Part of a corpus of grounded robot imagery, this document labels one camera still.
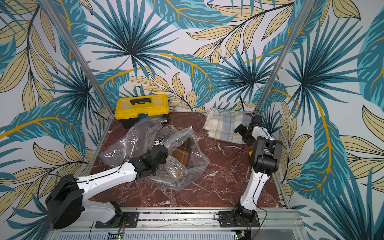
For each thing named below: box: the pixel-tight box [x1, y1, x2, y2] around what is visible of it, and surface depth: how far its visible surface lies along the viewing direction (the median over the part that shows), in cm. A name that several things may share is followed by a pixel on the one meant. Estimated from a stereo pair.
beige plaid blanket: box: [203, 107, 252, 145], surface depth 110 cm
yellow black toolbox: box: [115, 94, 170, 129], surface depth 102 cm
